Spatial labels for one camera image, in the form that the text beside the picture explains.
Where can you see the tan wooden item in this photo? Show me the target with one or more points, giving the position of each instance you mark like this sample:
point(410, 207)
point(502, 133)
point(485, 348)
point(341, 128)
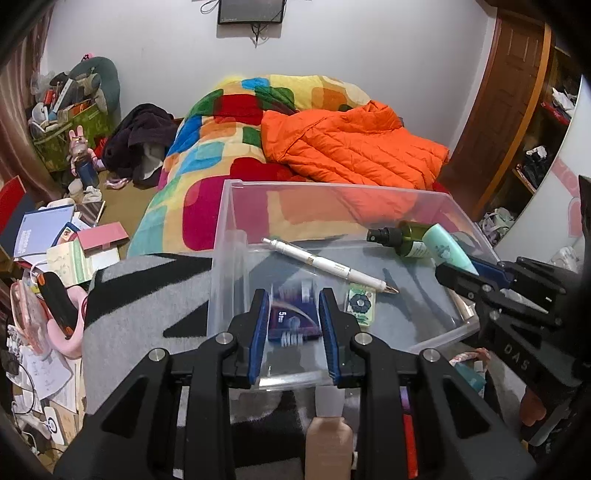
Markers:
point(464, 307)

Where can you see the wooden shelf unit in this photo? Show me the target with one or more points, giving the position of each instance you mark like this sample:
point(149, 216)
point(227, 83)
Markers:
point(545, 138)

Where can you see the orange black handheld tool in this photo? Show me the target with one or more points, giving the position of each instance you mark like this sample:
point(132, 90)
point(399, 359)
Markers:
point(57, 300)

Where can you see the green flower-patterned card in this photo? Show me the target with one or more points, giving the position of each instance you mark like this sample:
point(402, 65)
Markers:
point(360, 304)

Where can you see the green fabric bag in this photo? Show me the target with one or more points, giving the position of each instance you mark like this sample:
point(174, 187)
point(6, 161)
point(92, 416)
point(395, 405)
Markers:
point(64, 134)

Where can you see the grey black patterned blanket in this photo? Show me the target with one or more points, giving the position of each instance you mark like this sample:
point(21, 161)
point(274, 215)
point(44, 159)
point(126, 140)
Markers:
point(138, 300)

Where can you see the pink holder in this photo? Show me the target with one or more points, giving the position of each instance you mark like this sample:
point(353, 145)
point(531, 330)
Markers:
point(69, 344)

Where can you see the blue notebook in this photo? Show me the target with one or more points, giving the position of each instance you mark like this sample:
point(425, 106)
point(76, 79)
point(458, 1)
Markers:
point(41, 228)

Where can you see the white cup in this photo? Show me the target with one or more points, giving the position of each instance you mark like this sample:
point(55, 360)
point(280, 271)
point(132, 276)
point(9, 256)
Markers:
point(76, 187)

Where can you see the red box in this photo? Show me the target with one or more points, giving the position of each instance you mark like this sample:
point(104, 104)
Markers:
point(11, 203)

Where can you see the clear plastic storage bin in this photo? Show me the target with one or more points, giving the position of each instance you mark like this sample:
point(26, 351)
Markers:
point(231, 277)

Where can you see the small purple box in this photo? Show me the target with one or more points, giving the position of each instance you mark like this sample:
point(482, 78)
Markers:
point(295, 318)

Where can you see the orange down jacket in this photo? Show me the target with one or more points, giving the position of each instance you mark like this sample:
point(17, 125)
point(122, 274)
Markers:
point(351, 143)

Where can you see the white plastic bags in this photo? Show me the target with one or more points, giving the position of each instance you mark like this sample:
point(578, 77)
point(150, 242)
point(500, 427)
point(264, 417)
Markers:
point(496, 221)

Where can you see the white flat device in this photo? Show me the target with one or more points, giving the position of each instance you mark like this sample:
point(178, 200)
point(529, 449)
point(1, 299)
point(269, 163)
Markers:
point(53, 420)

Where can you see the teal tape roll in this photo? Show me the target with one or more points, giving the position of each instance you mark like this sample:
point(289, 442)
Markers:
point(468, 378)

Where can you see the colourful patchwork blanket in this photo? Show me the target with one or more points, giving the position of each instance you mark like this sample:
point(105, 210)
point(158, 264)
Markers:
point(207, 152)

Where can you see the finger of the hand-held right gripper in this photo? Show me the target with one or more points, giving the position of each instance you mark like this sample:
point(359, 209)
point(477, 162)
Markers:
point(491, 273)
point(461, 279)

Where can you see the green white booklet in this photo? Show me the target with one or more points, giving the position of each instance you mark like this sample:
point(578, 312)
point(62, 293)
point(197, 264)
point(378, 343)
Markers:
point(69, 263)

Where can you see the dark clothes pile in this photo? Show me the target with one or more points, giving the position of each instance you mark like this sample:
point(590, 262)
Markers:
point(138, 134)

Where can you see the pink box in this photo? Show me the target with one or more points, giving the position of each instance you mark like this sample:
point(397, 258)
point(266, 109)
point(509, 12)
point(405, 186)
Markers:
point(104, 237)

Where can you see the small wall monitor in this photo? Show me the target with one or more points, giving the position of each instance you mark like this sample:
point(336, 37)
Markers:
point(249, 10)

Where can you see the white suitcase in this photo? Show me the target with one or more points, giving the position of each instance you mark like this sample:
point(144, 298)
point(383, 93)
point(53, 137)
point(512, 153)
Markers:
point(565, 261)

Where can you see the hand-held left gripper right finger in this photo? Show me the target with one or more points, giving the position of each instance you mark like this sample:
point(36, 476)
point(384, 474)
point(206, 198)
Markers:
point(328, 332)

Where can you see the brown curtain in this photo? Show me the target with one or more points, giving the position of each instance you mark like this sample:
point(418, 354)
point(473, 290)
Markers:
point(18, 115)

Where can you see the beige lotion bottle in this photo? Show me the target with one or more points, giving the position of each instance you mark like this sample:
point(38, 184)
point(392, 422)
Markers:
point(328, 443)

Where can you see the pink framed case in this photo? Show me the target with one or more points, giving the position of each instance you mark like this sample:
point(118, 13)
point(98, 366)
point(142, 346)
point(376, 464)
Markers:
point(27, 318)

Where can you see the pink bunny toy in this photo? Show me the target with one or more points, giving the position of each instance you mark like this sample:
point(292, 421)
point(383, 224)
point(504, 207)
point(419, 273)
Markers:
point(81, 152)

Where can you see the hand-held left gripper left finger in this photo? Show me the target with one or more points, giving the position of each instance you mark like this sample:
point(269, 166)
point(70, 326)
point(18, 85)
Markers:
point(259, 332)

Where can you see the white pen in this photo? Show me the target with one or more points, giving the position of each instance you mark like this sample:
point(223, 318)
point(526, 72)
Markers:
point(323, 267)

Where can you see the white wardrobe door pink hearts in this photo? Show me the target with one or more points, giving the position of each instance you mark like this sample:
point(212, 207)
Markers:
point(554, 198)

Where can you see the mint green tube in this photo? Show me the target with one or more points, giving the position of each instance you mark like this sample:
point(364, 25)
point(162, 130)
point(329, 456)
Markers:
point(443, 244)

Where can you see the small purple bottle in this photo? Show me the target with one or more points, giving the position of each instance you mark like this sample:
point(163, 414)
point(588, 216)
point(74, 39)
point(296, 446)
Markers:
point(405, 399)

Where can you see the pile of white papers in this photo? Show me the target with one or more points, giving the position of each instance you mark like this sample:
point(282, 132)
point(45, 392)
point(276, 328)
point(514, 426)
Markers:
point(46, 374)

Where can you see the person's right hand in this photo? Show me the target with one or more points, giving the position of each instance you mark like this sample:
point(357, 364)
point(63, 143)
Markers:
point(533, 408)

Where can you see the brown wooden door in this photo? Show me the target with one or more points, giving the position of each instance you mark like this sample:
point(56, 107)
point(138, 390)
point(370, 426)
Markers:
point(503, 115)

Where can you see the dark green spray bottle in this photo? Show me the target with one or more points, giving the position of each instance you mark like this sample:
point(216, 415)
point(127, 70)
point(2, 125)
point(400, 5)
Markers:
point(411, 237)

